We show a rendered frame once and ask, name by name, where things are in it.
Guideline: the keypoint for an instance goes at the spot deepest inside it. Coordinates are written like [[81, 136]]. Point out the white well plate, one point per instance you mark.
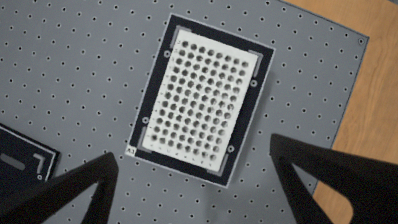
[[207, 120]]

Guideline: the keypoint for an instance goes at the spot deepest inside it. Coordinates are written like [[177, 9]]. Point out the grey flat base plate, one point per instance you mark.
[[73, 73]]

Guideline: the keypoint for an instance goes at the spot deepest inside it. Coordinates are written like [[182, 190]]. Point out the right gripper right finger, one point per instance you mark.
[[369, 185]]

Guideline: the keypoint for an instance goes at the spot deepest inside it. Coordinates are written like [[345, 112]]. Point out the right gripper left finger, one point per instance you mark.
[[38, 203]]

